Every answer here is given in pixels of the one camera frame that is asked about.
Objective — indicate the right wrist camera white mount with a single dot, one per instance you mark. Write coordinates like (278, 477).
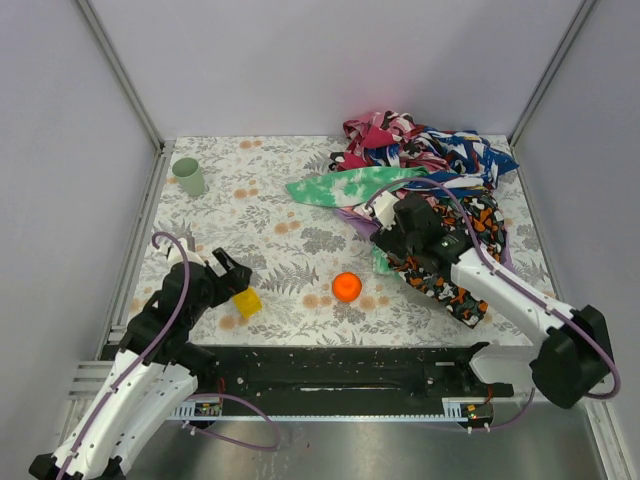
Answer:
(383, 209)

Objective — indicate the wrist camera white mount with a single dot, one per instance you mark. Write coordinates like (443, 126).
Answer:
(180, 252)
(383, 209)

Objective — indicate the left aluminium frame post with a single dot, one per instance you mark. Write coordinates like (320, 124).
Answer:
(90, 16)

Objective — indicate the purple polo shirt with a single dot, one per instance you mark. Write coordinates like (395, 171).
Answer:
(366, 227)

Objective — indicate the green white tie-dye cloth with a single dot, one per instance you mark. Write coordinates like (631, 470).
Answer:
(349, 187)

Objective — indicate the right aluminium frame post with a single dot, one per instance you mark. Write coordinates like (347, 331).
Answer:
(562, 50)

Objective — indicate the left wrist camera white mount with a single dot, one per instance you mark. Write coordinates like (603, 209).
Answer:
(180, 252)

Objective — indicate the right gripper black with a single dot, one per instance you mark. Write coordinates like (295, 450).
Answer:
(388, 240)

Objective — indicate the green plastic cup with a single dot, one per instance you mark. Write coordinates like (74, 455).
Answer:
(188, 173)

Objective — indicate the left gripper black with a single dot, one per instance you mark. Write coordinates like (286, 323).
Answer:
(230, 276)

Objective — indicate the orange plastic ball toy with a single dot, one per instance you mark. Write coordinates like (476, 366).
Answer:
(346, 287)

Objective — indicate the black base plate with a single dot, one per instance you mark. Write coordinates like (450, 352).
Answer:
(297, 373)

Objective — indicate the aluminium frame post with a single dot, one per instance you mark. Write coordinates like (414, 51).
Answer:
(90, 16)
(562, 50)

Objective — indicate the pink red patterned cloth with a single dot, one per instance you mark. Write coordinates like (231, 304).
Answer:
(380, 139)

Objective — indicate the yellow toy block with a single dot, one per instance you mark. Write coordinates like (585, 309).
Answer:
(247, 303)

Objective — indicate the floral table mat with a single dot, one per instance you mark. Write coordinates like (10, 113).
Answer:
(295, 251)

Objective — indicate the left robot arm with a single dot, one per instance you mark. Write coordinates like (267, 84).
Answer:
(155, 369)

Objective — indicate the white cable duct rail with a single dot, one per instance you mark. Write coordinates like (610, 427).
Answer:
(339, 408)

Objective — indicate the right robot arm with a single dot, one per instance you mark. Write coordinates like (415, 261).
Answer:
(569, 350)

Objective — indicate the blue white patterned cloth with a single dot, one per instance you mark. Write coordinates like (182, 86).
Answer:
(463, 161)

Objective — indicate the black orange camouflage cloth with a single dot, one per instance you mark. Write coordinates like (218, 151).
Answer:
(479, 211)

